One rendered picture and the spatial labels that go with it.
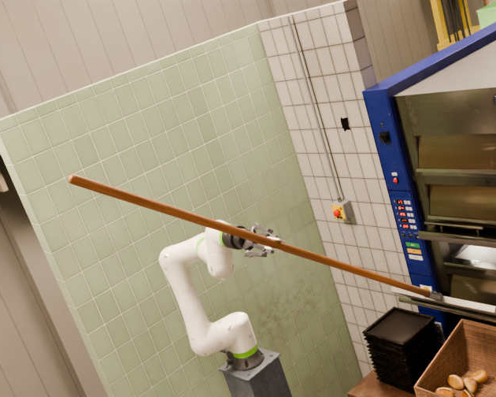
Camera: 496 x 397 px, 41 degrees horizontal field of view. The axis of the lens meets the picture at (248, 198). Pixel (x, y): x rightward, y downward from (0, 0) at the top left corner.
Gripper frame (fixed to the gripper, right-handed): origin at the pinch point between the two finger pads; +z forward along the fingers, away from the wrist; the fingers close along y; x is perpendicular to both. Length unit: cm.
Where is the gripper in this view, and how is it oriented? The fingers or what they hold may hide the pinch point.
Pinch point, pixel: (275, 244)
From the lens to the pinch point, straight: 233.7
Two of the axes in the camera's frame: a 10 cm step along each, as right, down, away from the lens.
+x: -7.5, -2.7, -6.0
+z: 6.1, 0.7, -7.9
